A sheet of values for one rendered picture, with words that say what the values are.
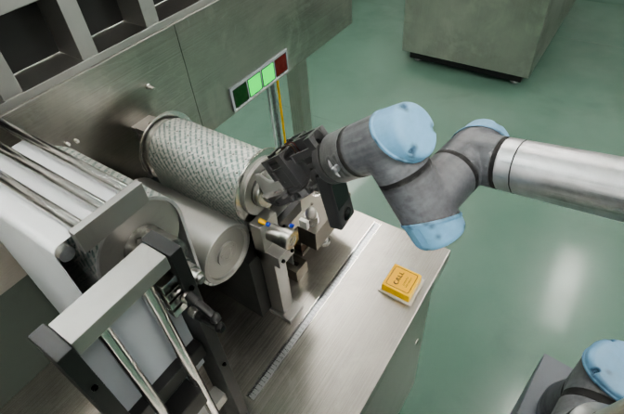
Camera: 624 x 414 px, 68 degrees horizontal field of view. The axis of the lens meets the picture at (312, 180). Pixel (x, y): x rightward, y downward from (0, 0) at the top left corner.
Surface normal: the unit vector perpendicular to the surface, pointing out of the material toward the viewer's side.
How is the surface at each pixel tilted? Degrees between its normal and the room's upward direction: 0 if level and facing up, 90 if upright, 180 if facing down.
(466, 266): 0
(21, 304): 90
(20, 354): 90
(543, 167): 47
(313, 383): 0
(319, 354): 0
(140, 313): 90
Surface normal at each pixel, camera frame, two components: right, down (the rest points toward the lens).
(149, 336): 0.83, 0.33
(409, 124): 0.60, -0.21
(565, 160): -0.51, -0.51
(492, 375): -0.07, -0.73
